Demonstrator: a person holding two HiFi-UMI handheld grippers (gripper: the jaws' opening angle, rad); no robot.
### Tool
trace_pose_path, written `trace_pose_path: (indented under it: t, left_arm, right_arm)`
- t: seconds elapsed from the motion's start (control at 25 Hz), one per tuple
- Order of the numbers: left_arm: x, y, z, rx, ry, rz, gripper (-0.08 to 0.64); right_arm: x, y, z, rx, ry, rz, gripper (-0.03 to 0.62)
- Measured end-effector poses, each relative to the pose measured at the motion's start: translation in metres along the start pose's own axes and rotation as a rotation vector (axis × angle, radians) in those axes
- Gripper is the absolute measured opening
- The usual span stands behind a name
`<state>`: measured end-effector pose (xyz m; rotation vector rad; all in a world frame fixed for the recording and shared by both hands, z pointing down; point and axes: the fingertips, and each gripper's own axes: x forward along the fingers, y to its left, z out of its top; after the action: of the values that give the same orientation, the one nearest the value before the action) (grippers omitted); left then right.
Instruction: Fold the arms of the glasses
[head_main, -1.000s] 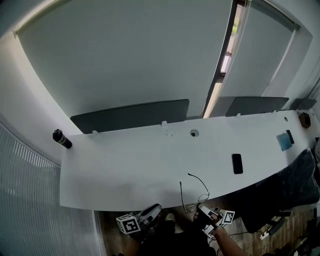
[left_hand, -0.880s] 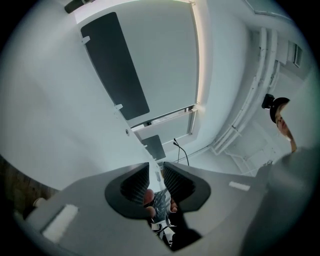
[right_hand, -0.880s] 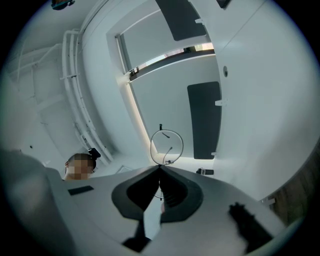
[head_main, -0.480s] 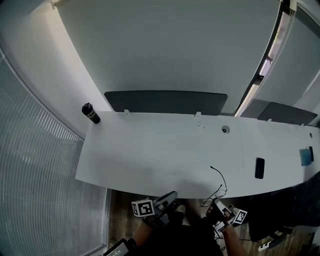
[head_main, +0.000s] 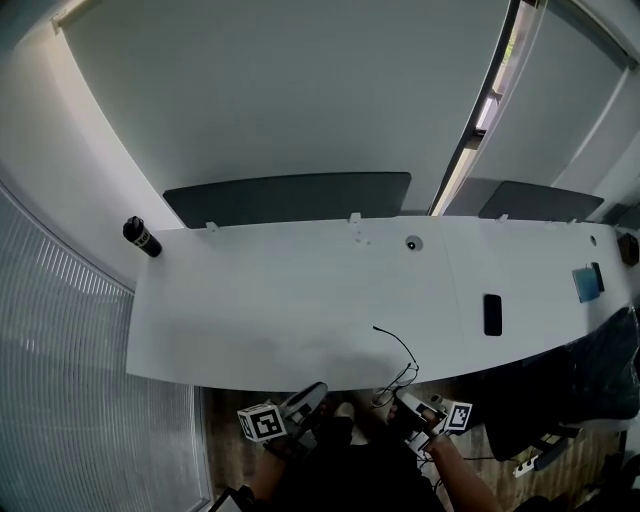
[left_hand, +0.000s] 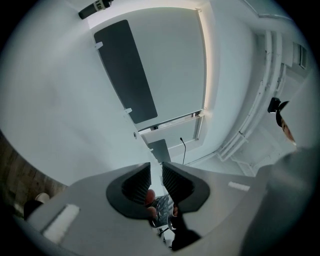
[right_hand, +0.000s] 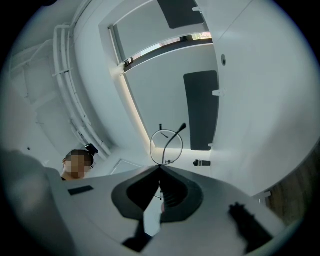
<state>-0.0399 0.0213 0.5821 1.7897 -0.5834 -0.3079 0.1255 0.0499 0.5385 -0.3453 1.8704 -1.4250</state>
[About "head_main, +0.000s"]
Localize person's left forearm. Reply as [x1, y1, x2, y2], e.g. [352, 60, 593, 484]
[247, 449, 291, 501]

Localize person's black shirt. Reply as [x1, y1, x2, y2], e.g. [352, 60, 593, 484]
[269, 414, 451, 512]

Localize black plastic-wrapped office chair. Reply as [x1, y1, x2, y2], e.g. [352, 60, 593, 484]
[484, 305, 640, 471]

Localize short dark grey desk divider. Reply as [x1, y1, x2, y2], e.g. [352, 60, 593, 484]
[478, 180, 605, 221]

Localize person's right forearm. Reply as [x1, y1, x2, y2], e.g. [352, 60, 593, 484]
[424, 434, 501, 512]

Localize striped glass partition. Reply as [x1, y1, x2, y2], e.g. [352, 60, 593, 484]
[0, 184, 211, 512]

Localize blue notebook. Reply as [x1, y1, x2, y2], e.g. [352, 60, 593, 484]
[571, 267, 600, 304]

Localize long dark grey desk divider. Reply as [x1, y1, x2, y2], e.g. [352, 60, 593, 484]
[162, 172, 413, 229]

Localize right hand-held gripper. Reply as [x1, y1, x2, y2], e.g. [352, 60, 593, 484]
[394, 392, 474, 454]

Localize narrow window strip with frame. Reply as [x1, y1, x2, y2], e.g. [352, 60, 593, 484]
[429, 0, 546, 217]

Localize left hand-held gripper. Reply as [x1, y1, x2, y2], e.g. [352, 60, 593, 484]
[237, 382, 330, 457]

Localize black handheld display device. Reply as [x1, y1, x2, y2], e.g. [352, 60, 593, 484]
[212, 487, 251, 512]

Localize narrow white roller blind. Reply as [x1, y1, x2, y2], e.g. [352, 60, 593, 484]
[464, 0, 636, 201]

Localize black smartphone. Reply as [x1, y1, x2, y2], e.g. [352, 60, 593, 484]
[482, 294, 503, 338]

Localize thin black wire-frame eyeglasses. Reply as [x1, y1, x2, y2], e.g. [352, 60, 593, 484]
[372, 324, 420, 412]

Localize wide white roller blind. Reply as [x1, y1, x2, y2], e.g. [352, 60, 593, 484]
[54, 0, 516, 226]

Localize black water bottle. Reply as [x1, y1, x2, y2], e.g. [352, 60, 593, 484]
[122, 215, 163, 259]

